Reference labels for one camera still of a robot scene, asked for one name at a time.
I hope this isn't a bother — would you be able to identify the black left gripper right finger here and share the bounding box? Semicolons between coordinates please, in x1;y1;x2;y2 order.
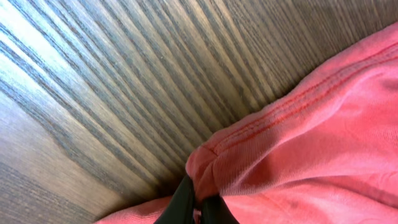
200;195;239;224

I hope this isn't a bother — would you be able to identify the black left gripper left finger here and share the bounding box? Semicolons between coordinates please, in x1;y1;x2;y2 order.
154;175;195;224

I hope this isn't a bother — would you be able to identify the red t-shirt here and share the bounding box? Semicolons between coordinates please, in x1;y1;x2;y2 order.
103;24;397;223

